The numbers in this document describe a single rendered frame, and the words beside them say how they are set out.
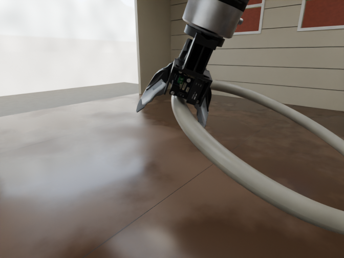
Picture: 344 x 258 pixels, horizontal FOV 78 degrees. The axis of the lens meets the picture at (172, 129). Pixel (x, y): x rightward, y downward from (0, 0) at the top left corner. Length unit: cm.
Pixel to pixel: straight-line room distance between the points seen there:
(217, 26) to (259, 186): 24
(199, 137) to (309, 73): 642
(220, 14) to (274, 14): 665
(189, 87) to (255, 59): 668
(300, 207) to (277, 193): 3
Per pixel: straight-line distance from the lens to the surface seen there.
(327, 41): 667
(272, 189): 31
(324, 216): 35
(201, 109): 43
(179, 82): 38
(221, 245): 182
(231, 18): 37
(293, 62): 677
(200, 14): 36
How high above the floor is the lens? 133
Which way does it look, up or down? 19 degrees down
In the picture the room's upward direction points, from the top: straight up
